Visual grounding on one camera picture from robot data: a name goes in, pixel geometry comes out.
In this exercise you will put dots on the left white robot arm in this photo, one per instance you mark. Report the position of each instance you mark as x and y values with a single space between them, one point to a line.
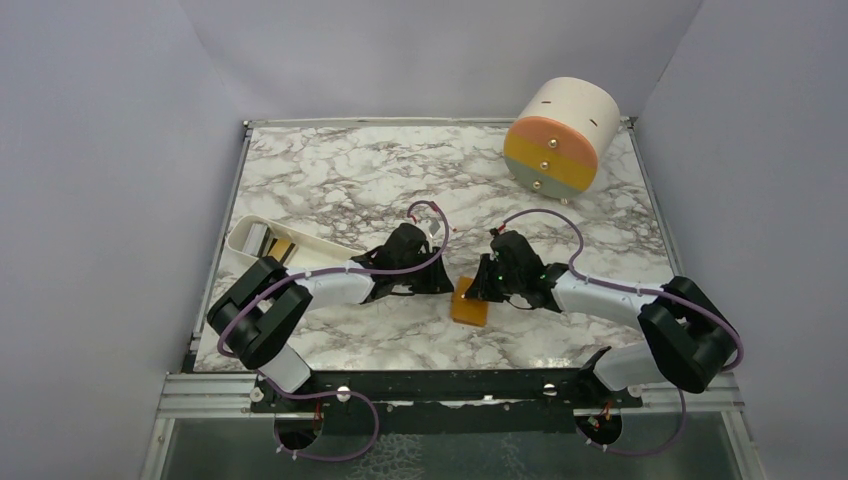
257 315

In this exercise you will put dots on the black metal base rail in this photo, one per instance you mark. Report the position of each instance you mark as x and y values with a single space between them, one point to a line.
347 402

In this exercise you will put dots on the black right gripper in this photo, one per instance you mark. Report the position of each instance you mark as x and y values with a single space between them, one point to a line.
481 288

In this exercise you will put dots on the cylindrical pastel drawer box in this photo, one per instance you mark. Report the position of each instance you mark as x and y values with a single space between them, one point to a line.
556 144

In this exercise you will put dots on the yellow leather card holder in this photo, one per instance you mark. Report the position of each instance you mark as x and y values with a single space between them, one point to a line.
467 311

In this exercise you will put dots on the white oval plastic tray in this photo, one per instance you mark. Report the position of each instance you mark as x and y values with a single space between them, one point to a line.
311 251

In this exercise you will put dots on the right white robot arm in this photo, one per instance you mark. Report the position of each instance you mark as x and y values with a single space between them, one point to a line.
686 340

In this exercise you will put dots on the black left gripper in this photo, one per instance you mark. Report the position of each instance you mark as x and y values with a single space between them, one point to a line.
437 281

